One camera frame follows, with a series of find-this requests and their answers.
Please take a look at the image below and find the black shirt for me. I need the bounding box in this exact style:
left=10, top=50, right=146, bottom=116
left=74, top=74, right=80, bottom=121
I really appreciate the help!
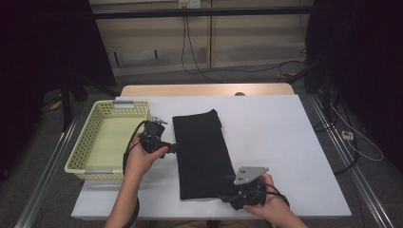
left=172, top=108, right=241, bottom=201

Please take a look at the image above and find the aluminium rail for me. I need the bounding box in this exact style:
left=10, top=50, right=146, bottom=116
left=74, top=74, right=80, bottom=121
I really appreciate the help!
left=307, top=93, right=396, bottom=228
left=13, top=112, right=84, bottom=228

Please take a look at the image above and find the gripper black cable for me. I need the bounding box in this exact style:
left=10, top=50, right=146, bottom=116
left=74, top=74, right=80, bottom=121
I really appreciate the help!
left=264, top=183, right=291, bottom=208
left=123, top=120, right=150, bottom=228

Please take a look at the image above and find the black floor cable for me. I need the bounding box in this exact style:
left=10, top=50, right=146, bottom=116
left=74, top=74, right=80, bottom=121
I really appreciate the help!
left=313, top=94, right=360, bottom=176

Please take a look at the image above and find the black stand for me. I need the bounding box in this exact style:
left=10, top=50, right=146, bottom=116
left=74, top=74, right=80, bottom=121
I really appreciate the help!
left=293, top=58, right=338, bottom=124
left=60, top=74, right=123, bottom=132

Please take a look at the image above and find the pale yellow plastic basket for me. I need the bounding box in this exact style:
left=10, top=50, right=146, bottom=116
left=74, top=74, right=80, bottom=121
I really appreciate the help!
left=64, top=100, right=152, bottom=182

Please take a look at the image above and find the white floor cable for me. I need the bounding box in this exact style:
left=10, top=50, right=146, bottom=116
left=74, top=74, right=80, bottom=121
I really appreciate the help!
left=329, top=103, right=384, bottom=162

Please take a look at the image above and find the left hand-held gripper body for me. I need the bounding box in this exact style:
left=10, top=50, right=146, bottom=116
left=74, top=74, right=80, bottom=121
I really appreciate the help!
left=139, top=117, right=169, bottom=155

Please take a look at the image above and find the black power cable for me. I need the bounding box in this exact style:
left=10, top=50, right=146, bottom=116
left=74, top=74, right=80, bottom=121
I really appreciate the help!
left=181, top=8, right=307, bottom=75
left=184, top=15, right=224, bottom=85

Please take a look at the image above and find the light wooden cabinet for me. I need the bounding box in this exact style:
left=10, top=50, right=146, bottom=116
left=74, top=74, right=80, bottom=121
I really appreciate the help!
left=88, top=0, right=317, bottom=77

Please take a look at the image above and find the black horizontal bar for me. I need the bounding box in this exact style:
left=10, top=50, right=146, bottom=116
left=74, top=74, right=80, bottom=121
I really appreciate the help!
left=91, top=6, right=317, bottom=20

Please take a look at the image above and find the black curtain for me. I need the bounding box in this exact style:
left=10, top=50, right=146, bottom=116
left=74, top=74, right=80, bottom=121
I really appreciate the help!
left=304, top=0, right=403, bottom=174
left=0, top=0, right=118, bottom=181

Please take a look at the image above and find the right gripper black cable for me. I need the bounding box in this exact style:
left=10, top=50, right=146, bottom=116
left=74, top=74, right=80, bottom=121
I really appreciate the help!
left=264, top=183, right=291, bottom=208

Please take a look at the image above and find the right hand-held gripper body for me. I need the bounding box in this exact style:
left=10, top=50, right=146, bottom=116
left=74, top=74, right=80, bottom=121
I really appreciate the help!
left=232, top=166, right=270, bottom=211

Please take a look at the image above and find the person's left hand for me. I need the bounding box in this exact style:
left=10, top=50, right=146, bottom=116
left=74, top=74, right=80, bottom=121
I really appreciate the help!
left=125, top=132, right=169, bottom=181

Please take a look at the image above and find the person's right hand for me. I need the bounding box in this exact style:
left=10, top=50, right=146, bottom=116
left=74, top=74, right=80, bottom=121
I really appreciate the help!
left=243, top=173, right=288, bottom=222

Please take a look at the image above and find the white wall outlet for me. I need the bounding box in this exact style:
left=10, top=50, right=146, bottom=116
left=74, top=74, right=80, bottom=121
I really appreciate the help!
left=178, top=0, right=202, bottom=10

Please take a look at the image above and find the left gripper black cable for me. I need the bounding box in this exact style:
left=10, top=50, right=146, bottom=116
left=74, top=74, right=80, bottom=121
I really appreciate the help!
left=123, top=120, right=150, bottom=228

